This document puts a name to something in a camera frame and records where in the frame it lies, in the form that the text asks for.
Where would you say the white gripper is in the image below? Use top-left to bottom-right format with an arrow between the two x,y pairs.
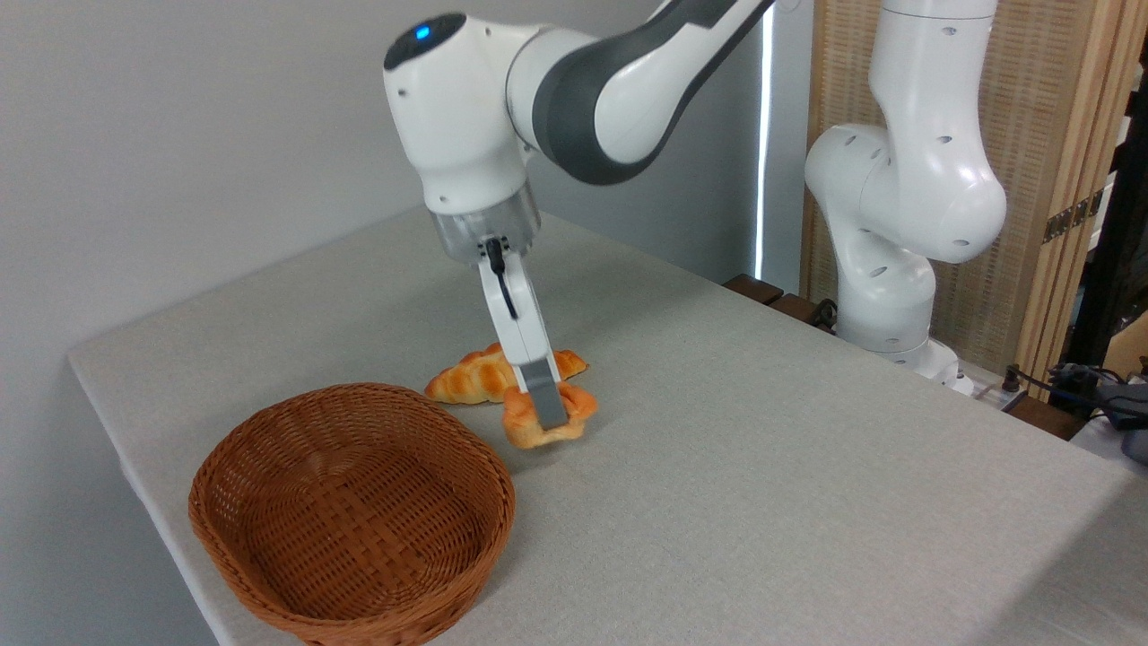
478,256 -> 570,430

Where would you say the round flower-shaped bread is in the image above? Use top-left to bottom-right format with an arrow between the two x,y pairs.
501,381 -> 599,450

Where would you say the long braided bread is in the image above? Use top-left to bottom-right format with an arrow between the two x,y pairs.
423,342 -> 589,406

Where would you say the brown wicker basket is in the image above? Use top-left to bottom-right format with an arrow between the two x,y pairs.
188,384 -> 517,646

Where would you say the dark brown wooden block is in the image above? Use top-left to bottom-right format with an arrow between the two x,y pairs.
723,274 -> 786,306
1004,395 -> 1088,441
770,293 -> 823,326

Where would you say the grey tablecloth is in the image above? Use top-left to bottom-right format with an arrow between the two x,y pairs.
67,205 -> 1148,646

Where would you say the metal screen hinge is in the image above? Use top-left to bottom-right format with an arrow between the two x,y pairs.
1044,191 -> 1105,244

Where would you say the cardboard box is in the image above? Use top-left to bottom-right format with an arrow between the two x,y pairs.
1103,310 -> 1148,378

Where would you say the dark grey device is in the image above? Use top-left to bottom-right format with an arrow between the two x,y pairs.
1101,381 -> 1148,465

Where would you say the wooden woven folding screen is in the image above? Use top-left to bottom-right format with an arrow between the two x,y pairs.
798,0 -> 1148,387

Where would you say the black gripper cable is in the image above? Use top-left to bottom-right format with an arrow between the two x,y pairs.
484,238 -> 519,321

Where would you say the black cable bundle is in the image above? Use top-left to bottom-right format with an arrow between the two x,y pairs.
998,357 -> 1148,423

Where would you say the black metal post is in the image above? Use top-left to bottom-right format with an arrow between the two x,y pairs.
1063,117 -> 1148,369

